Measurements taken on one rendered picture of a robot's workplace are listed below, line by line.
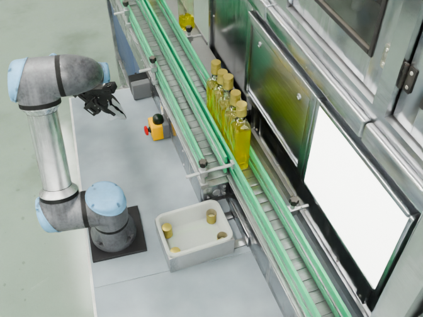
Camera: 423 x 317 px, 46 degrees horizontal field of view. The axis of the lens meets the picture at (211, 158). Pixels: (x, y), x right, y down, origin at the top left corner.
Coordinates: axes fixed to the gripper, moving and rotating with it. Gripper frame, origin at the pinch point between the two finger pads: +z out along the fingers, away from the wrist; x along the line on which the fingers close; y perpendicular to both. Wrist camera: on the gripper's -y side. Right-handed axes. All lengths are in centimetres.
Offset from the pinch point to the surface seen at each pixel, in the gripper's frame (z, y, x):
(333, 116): 20, -84, 39
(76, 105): -11.4, 27.3, -14.4
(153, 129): 11.3, -5.1, 1.5
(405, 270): -10, -114, 110
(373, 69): 12, -101, 41
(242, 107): 13, -55, 22
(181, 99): 13.3, -15.8, -11.2
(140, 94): 5.2, 6.1, -23.2
